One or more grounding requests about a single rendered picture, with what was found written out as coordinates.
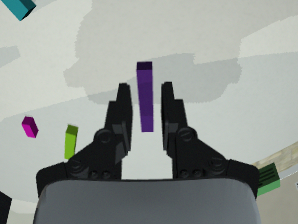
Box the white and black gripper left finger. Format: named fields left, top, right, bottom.
left=36, top=83, right=133, bottom=198

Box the purple rod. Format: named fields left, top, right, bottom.
left=136, top=61, right=154, bottom=132

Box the turquoise rod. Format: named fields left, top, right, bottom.
left=1, top=0, right=36, bottom=21

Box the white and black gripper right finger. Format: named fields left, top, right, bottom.
left=161, top=82, right=260, bottom=199

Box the lime green rod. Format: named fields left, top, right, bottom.
left=64, top=125, right=78, bottom=160

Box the short magenta rod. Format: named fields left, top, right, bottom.
left=21, top=116, right=39, bottom=138

